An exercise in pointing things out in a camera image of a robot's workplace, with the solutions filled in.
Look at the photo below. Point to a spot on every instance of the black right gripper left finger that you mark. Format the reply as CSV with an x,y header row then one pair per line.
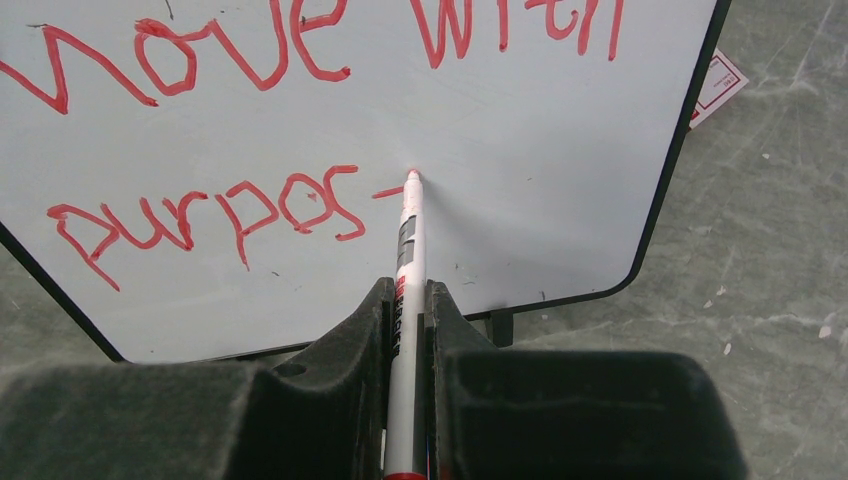
x,y
317,415

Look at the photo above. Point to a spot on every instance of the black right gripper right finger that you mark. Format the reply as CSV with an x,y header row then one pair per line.
x,y
543,414

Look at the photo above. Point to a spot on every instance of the white marker pen body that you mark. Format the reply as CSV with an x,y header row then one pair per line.
x,y
405,447

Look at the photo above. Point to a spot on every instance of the black framed whiteboard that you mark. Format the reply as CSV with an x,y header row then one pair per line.
x,y
194,180

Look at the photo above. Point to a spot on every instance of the small red white box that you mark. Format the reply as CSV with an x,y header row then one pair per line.
x,y
722,81

